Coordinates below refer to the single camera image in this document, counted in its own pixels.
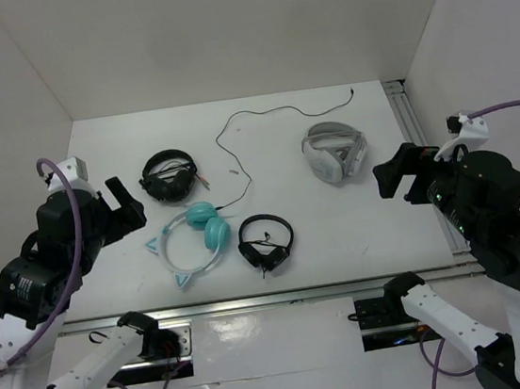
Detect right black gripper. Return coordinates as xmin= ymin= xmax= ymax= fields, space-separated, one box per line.
xmin=366 ymin=129 xmax=480 ymax=246

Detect teal cat-ear headphones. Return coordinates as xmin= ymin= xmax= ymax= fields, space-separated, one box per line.
xmin=145 ymin=202 xmax=232 ymax=290

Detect thin black headphone cable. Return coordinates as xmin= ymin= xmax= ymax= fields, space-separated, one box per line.
xmin=203 ymin=87 xmax=368 ymax=213

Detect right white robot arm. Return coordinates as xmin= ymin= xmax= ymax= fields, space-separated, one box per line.
xmin=373 ymin=110 xmax=520 ymax=389

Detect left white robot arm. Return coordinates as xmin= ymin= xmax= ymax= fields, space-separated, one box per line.
xmin=0 ymin=157 xmax=180 ymax=389

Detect large black padded headphones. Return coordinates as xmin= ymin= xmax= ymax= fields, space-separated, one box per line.
xmin=138 ymin=149 xmax=210 ymax=203

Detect small black on-ear headphones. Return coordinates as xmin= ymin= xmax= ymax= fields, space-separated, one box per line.
xmin=237 ymin=214 xmax=295 ymax=278

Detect white grey gaming headset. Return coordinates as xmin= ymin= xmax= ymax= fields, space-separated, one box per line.
xmin=301 ymin=122 xmax=368 ymax=184

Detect aluminium rail right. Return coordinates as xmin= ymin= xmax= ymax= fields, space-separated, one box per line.
xmin=381 ymin=79 xmax=470 ymax=260

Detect aluminium rail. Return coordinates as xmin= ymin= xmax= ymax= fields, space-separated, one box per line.
xmin=381 ymin=79 xmax=470 ymax=260
xmin=56 ymin=261 xmax=488 ymax=335

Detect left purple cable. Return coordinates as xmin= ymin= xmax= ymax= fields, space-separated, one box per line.
xmin=0 ymin=154 xmax=96 ymax=382

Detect purple cable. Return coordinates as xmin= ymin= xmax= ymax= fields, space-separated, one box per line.
xmin=0 ymin=154 xmax=96 ymax=382
xmin=464 ymin=99 xmax=520 ymax=122

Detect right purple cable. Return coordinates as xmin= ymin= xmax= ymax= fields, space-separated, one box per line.
xmin=464 ymin=99 xmax=520 ymax=122

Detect aluminium rail front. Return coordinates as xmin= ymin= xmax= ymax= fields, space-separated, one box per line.
xmin=56 ymin=261 xmax=488 ymax=335

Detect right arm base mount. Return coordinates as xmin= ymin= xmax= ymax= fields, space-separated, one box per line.
xmin=348 ymin=297 xmax=439 ymax=352

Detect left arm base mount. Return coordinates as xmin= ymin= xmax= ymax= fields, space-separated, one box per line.
xmin=112 ymin=322 xmax=194 ymax=386

